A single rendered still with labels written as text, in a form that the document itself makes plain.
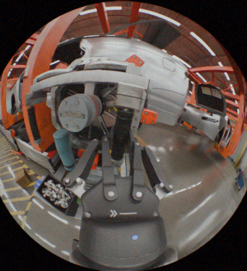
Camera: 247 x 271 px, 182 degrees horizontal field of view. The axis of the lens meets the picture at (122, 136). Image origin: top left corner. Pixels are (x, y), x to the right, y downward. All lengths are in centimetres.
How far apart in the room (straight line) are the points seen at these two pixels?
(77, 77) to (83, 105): 9
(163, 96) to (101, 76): 79
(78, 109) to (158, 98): 77
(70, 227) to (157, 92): 161
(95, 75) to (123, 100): 9
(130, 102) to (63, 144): 36
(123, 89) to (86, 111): 14
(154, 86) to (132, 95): 73
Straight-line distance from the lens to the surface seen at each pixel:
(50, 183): 46
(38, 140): 38
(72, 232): 100
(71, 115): 28
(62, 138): 40
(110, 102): 48
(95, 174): 83
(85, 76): 21
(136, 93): 15
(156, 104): 88
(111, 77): 19
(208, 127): 256
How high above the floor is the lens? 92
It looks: 28 degrees down
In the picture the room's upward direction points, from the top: 11 degrees clockwise
